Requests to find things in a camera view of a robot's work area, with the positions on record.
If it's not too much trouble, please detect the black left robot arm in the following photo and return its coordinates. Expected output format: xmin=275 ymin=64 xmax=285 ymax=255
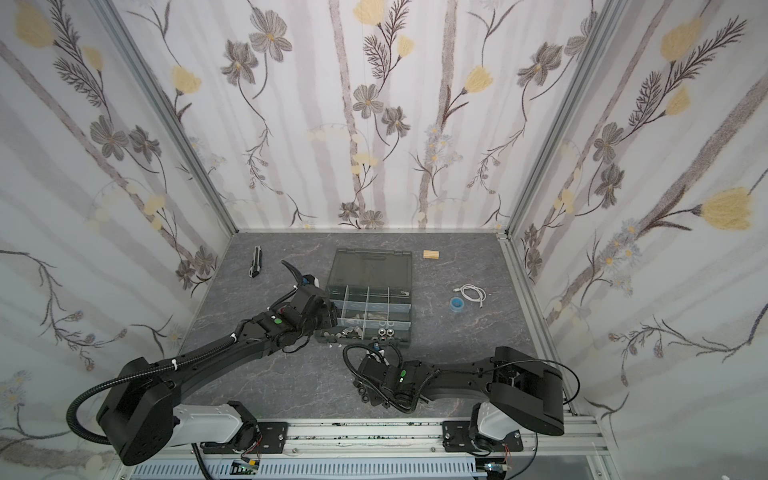
xmin=66 ymin=285 xmax=338 ymax=466

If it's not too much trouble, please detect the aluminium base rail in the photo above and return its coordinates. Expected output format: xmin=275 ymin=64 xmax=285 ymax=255
xmin=115 ymin=417 xmax=619 ymax=479

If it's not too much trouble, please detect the blue tape roll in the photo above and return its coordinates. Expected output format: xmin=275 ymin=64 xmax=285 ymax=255
xmin=449 ymin=297 xmax=466 ymax=313

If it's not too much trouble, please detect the grey plastic organizer box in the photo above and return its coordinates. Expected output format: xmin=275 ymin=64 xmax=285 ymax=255
xmin=315 ymin=248 xmax=413 ymax=348

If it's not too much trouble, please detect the white usb cable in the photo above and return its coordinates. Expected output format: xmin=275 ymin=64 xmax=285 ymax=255
xmin=452 ymin=283 xmax=488 ymax=308

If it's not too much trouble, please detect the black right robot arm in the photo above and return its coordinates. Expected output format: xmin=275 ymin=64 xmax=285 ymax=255
xmin=342 ymin=345 xmax=575 ymax=436

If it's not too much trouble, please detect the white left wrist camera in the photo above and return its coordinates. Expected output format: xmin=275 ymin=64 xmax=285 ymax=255
xmin=302 ymin=274 xmax=319 ymax=287

